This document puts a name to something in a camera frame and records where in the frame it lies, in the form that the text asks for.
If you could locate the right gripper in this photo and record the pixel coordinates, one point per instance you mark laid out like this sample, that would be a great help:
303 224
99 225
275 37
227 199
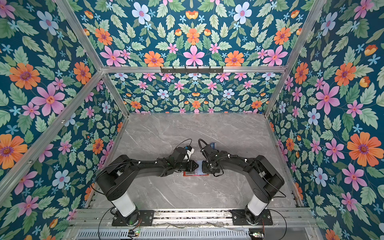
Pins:
204 168

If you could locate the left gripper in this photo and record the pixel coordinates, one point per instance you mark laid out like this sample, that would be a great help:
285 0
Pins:
192 165

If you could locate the red leather card holder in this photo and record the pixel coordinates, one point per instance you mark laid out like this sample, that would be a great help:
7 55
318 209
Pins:
195 173

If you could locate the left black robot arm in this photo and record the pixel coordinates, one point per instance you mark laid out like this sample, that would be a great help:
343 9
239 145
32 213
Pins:
117 177

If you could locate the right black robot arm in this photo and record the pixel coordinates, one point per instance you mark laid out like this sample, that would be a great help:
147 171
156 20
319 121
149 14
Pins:
264 180

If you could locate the white vent grille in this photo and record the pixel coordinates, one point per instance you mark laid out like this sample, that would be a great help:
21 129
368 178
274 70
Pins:
164 234

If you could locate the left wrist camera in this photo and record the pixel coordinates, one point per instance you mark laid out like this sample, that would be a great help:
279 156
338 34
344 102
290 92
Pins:
184 153

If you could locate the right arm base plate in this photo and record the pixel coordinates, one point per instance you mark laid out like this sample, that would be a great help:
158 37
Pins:
246 218

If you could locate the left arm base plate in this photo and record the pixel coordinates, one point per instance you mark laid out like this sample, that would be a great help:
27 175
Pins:
141 218

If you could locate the metal hook rail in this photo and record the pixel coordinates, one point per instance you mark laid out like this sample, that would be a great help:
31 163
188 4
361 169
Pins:
189 70

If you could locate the aluminium front rail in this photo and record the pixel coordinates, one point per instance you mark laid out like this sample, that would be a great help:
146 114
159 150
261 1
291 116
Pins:
284 218

